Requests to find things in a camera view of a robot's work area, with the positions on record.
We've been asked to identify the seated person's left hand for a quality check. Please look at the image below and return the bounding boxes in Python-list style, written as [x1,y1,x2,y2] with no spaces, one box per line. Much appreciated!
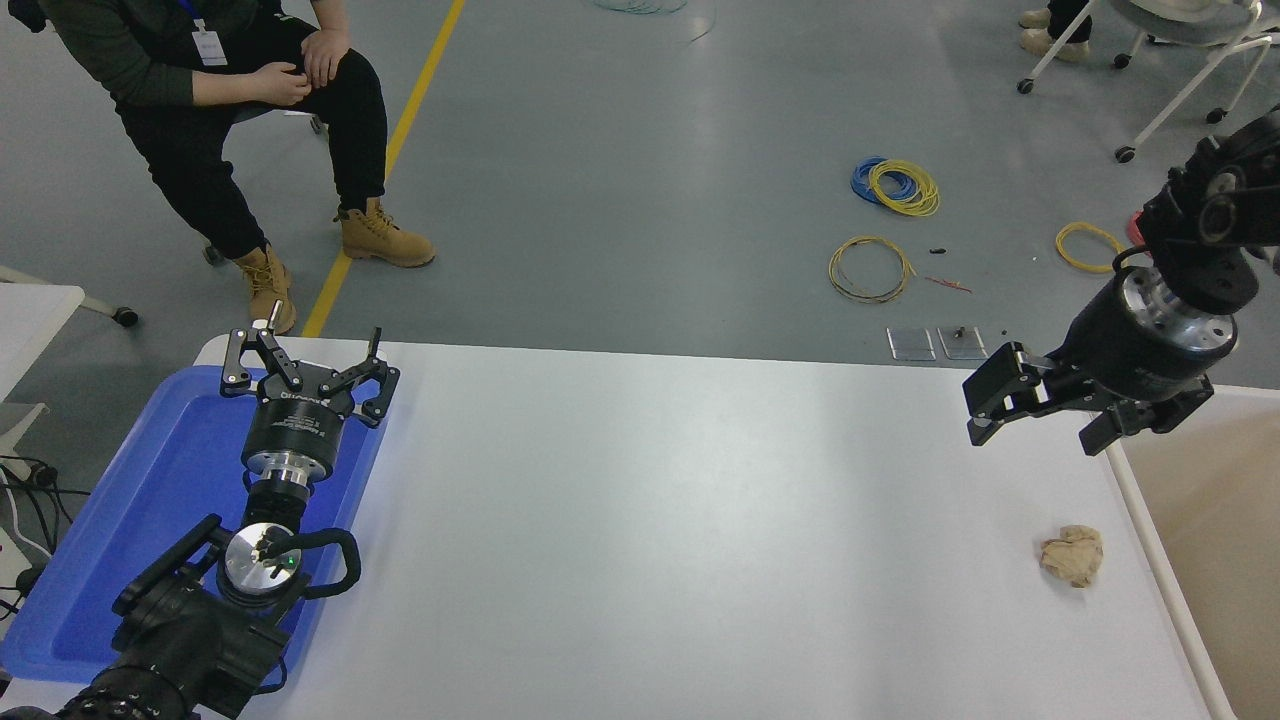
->
[300,28,351,89]

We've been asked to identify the bright yellow wire coil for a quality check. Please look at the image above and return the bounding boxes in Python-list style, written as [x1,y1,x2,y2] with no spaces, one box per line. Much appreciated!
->
[868,160,941,218]

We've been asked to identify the tan paper ball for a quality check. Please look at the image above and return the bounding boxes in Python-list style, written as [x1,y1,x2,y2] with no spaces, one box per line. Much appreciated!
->
[1039,525,1104,588]

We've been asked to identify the seated person's right hand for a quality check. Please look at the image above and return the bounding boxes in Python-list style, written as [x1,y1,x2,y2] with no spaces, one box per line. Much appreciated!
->
[245,62,313,107]

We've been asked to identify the green wire coil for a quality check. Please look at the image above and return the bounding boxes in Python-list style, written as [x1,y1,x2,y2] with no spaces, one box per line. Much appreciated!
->
[590,0,717,43]

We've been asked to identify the blue plastic tray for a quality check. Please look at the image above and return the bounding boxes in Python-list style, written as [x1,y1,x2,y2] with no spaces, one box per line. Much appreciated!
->
[0,365,391,686]

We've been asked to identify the small yellow wire coil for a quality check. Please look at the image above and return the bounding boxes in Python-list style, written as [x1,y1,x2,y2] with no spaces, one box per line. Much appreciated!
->
[1056,221,1129,274]

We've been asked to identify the large pale bin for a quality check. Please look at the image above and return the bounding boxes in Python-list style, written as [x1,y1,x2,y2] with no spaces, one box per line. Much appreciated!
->
[1103,383,1280,720]

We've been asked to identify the standing person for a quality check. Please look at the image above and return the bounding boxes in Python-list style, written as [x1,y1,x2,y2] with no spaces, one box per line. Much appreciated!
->
[1018,0,1093,63]

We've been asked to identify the white wheeled chair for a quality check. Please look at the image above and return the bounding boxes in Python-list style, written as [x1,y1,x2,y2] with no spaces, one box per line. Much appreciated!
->
[1017,0,1280,164]

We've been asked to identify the seated person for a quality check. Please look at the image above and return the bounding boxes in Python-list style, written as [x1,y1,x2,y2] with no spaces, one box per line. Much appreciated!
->
[35,0,437,336]

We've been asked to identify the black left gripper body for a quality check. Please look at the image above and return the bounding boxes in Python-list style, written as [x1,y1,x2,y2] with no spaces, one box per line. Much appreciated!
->
[245,365,352,467]

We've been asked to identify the white side table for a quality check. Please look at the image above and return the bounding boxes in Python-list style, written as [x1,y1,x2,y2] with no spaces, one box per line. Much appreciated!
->
[0,265,141,479]

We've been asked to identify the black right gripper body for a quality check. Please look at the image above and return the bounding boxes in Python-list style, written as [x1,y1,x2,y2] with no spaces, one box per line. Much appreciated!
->
[1050,280,1217,403]

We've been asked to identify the black floor cables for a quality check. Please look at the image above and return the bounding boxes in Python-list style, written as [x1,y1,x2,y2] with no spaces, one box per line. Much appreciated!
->
[0,454,93,619]

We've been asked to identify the dark yellow wire coil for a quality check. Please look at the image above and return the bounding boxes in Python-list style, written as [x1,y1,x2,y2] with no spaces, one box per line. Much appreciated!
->
[828,236,916,305]

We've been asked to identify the blue wire coil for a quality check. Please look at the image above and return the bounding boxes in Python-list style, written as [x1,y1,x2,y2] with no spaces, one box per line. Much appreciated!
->
[851,157,916,208]

